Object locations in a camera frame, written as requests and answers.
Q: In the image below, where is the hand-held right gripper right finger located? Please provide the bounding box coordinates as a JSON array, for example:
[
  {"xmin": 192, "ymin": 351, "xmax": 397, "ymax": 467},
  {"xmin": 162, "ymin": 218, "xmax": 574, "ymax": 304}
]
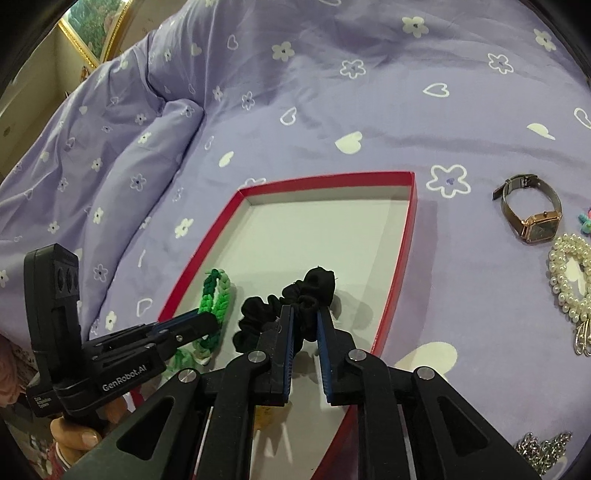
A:
[{"xmin": 315, "ymin": 307, "xmax": 541, "ymax": 480}]

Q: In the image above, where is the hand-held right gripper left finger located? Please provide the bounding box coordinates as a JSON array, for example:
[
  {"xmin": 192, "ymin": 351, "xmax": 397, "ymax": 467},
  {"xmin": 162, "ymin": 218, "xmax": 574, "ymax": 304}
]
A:
[{"xmin": 62, "ymin": 305, "xmax": 295, "ymax": 480}]

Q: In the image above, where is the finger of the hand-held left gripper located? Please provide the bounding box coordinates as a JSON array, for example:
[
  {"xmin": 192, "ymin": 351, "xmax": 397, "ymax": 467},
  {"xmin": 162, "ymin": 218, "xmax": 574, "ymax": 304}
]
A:
[
  {"xmin": 148, "ymin": 316, "xmax": 220, "ymax": 365},
  {"xmin": 85, "ymin": 310, "xmax": 204, "ymax": 356}
]

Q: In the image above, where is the green braided bracelet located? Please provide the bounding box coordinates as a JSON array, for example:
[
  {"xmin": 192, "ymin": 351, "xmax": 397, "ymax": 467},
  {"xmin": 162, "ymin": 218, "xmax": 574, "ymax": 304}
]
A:
[{"xmin": 173, "ymin": 268, "xmax": 237, "ymax": 370}]

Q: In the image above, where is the black scrunchie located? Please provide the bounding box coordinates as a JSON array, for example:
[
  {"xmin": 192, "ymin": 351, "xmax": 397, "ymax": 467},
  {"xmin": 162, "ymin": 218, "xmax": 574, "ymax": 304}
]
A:
[{"xmin": 232, "ymin": 266, "xmax": 339, "ymax": 354}]

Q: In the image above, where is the red shallow box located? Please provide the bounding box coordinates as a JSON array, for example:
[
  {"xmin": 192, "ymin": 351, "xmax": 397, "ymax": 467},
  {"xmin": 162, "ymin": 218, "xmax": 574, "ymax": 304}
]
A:
[{"xmin": 129, "ymin": 171, "xmax": 419, "ymax": 480}]

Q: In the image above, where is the silver chain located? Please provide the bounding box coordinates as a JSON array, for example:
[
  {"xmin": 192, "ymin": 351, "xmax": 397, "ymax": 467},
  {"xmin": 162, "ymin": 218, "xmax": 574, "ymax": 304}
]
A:
[{"xmin": 513, "ymin": 431, "xmax": 573, "ymax": 472}]

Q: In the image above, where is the rose gold wrist watch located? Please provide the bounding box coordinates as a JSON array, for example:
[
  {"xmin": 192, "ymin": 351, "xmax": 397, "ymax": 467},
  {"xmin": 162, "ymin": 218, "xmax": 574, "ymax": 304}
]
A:
[{"xmin": 493, "ymin": 174, "xmax": 563, "ymax": 244}]

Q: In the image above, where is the white pearl bracelet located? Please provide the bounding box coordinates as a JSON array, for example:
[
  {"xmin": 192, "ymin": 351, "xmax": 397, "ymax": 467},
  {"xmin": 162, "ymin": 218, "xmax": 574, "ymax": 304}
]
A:
[{"xmin": 549, "ymin": 233, "xmax": 591, "ymax": 357}]

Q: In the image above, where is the person's left hand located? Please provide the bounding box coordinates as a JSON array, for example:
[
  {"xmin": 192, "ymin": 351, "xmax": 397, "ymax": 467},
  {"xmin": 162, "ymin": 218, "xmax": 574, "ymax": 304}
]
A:
[{"xmin": 51, "ymin": 399, "xmax": 127, "ymax": 450}]

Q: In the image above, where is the purple floral duvet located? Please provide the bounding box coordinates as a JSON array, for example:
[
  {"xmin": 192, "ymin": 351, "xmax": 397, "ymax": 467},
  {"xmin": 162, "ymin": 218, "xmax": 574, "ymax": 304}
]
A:
[{"xmin": 0, "ymin": 14, "xmax": 206, "ymax": 352}]

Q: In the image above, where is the purple floral bed sheet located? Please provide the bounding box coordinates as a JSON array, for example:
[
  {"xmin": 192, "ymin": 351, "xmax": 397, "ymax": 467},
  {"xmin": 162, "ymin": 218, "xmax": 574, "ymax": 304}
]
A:
[{"xmin": 88, "ymin": 0, "xmax": 591, "ymax": 480}]

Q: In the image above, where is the gold framed picture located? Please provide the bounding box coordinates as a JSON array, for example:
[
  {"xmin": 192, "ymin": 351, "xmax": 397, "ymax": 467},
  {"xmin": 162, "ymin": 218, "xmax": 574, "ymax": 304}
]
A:
[{"xmin": 58, "ymin": 0, "xmax": 134, "ymax": 70}]

